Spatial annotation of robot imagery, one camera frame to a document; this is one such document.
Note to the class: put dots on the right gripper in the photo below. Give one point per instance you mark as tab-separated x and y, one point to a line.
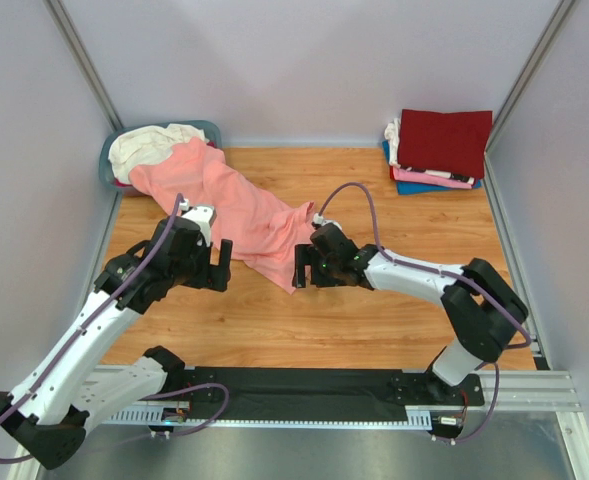
308	255

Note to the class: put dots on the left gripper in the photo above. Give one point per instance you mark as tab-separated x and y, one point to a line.
214	277

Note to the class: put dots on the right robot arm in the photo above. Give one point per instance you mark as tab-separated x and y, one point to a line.
485	313

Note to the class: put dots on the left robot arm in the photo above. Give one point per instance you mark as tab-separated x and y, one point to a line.
52	411

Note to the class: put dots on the grey laundry basket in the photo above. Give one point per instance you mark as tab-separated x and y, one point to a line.
212	132

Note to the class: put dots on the magenta t-shirt in basket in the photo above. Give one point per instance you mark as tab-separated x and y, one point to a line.
121	185

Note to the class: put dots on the cream white t-shirt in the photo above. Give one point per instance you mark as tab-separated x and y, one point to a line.
148	145

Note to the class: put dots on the blue folded t-shirt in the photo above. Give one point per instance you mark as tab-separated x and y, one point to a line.
411	188

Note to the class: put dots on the pink printed folded t-shirt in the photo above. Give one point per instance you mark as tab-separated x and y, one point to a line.
403	175

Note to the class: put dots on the white folded t-shirt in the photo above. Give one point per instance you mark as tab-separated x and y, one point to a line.
392	136

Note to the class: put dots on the dark red folded t-shirt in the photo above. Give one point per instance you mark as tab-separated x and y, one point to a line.
449	142

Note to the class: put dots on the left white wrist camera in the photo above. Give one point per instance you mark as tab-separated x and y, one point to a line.
203	216

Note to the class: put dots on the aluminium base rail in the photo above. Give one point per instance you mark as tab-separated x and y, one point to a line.
510	391

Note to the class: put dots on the left aluminium frame post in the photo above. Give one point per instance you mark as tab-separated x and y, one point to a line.
71	37

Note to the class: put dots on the aluminium frame post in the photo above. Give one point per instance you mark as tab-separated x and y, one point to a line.
534	61
71	37

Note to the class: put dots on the right aluminium frame post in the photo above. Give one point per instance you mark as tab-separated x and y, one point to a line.
534	61

